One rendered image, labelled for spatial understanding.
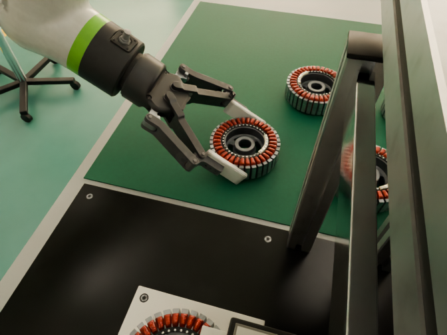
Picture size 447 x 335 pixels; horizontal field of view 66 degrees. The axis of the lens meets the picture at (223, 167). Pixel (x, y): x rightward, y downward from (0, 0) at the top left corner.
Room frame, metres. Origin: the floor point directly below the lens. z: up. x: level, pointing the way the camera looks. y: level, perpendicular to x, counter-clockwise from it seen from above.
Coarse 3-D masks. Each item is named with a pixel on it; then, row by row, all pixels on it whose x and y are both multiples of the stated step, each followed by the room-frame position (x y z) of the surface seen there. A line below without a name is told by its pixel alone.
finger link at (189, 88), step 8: (176, 88) 0.42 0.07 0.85; (184, 88) 0.42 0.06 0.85; (192, 88) 0.43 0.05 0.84; (200, 88) 0.44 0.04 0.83; (192, 96) 0.43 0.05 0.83; (200, 96) 0.43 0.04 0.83; (208, 96) 0.44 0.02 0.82; (216, 96) 0.44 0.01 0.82; (224, 96) 0.45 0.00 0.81; (232, 96) 0.45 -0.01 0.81; (208, 104) 0.44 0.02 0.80; (216, 104) 0.45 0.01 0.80
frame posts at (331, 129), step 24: (360, 48) 0.20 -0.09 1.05; (336, 96) 0.20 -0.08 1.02; (336, 120) 0.20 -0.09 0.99; (336, 144) 0.20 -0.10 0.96; (312, 168) 0.20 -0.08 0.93; (336, 168) 0.19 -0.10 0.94; (312, 192) 0.20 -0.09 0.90; (312, 216) 0.20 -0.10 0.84; (288, 240) 0.20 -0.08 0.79; (312, 240) 0.19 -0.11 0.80; (384, 240) 0.18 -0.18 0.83; (384, 264) 0.17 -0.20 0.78
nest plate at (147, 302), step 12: (144, 288) 0.14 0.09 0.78; (132, 300) 0.13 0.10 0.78; (144, 300) 0.13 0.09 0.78; (156, 300) 0.13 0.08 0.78; (168, 300) 0.13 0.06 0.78; (180, 300) 0.13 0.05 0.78; (192, 300) 0.13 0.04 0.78; (132, 312) 0.11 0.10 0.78; (144, 312) 0.11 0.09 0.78; (156, 312) 0.11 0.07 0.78; (204, 312) 0.11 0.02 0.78; (216, 312) 0.11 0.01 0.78; (228, 312) 0.11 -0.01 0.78; (132, 324) 0.10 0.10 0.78; (216, 324) 0.10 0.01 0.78; (228, 324) 0.10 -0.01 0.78; (264, 324) 0.10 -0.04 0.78
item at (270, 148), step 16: (224, 128) 0.40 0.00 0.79; (240, 128) 0.41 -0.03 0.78; (256, 128) 0.40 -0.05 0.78; (272, 128) 0.40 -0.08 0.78; (224, 144) 0.37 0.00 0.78; (240, 144) 0.38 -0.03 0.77; (272, 144) 0.36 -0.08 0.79; (240, 160) 0.33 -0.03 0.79; (256, 160) 0.33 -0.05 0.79; (272, 160) 0.34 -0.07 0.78; (256, 176) 0.32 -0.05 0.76
